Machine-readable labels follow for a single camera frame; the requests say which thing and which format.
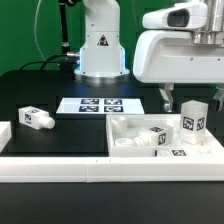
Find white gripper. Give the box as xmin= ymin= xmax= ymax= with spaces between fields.
xmin=133 ymin=1 xmax=224 ymax=112

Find white square tabletop tray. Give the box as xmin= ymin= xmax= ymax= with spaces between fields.
xmin=106 ymin=114 xmax=224 ymax=157

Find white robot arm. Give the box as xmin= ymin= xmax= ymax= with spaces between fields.
xmin=75 ymin=0 xmax=224 ymax=112

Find white U-shaped fence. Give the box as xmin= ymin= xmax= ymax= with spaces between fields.
xmin=0 ymin=120 xmax=224 ymax=183

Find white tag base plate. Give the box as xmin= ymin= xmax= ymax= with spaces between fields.
xmin=56 ymin=98 xmax=144 ymax=114

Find black cables at base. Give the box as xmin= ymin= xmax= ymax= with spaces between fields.
xmin=19 ymin=0 xmax=81 ymax=72

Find grey hanging cable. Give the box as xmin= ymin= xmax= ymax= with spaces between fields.
xmin=33 ymin=0 xmax=48 ymax=63

